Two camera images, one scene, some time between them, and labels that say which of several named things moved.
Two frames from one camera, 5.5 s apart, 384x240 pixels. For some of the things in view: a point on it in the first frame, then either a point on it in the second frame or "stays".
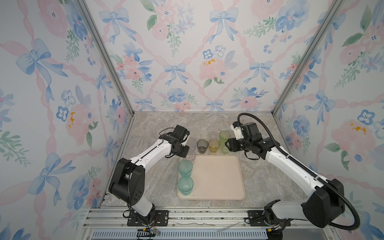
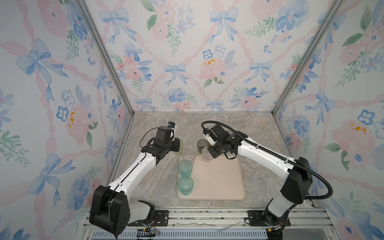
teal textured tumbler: (185, 167) stays
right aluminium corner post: (315, 42) stays
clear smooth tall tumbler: (191, 143) to (205, 154)
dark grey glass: (202, 144) stays
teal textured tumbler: (185, 184) stays
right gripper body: (240, 145) to (216, 150)
